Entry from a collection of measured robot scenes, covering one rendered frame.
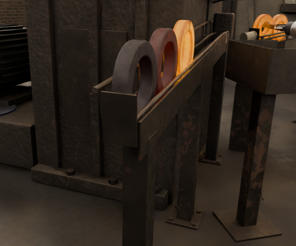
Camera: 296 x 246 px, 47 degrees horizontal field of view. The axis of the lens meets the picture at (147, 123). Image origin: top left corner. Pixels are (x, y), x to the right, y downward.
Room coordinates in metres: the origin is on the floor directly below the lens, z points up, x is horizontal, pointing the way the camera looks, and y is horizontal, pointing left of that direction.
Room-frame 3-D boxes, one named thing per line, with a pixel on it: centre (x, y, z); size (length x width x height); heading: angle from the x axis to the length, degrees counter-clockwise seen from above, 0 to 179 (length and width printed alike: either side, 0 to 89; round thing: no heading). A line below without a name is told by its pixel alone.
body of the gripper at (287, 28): (2.01, -0.77, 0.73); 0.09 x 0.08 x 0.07; 36
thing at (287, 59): (1.17, -0.42, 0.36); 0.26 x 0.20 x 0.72; 16
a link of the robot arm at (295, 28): (1.95, -0.81, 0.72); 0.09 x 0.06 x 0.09; 126
